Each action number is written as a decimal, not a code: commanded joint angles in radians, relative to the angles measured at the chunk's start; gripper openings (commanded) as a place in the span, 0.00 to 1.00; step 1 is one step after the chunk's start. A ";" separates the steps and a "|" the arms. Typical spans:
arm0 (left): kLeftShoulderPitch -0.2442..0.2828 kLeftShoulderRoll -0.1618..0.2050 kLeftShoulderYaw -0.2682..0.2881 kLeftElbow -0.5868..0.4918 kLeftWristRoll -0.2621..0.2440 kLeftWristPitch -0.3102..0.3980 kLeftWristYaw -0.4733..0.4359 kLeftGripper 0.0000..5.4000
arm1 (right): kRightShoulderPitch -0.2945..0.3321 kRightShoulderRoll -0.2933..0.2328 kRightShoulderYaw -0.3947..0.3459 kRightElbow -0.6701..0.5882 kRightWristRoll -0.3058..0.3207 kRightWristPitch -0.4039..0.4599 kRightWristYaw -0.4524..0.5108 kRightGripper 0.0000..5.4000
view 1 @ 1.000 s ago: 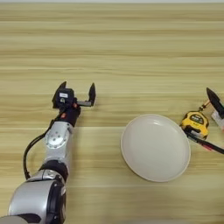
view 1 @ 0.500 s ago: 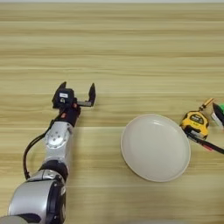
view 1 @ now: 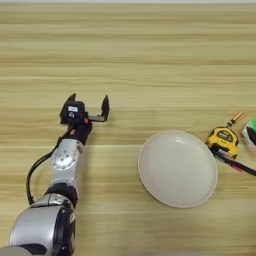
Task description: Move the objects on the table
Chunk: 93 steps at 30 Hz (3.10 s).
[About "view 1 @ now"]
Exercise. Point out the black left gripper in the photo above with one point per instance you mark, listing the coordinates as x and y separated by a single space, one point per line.
81 131

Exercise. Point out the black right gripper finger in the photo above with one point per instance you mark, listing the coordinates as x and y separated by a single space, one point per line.
253 137

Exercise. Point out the multicolour puzzle cube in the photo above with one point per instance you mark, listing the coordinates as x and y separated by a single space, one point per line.
247 131

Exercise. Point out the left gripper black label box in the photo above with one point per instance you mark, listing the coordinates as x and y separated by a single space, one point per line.
72 111

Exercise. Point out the round white plate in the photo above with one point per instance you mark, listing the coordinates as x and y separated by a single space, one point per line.
177 169

